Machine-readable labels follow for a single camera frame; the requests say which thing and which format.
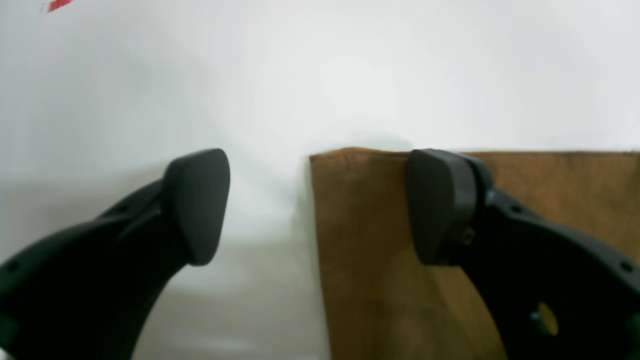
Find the left gripper black image-right left finger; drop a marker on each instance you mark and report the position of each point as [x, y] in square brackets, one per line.
[85, 292]

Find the brown t-shirt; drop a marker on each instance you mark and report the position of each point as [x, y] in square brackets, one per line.
[382, 303]

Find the left gripper black image-right right finger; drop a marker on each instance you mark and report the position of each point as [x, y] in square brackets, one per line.
[553, 292]

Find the red tape rectangle marking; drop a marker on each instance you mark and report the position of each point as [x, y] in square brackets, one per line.
[53, 5]

